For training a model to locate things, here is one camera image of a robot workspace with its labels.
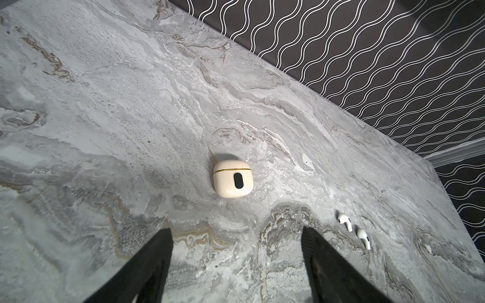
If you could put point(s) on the white wireless earbud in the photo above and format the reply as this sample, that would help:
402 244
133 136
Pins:
345 220
362 235

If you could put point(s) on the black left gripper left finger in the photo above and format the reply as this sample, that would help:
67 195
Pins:
143 277

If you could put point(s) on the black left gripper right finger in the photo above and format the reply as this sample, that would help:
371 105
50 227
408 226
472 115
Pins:
331 277

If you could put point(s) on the cream earbud charging case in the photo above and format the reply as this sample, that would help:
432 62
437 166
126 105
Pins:
232 179

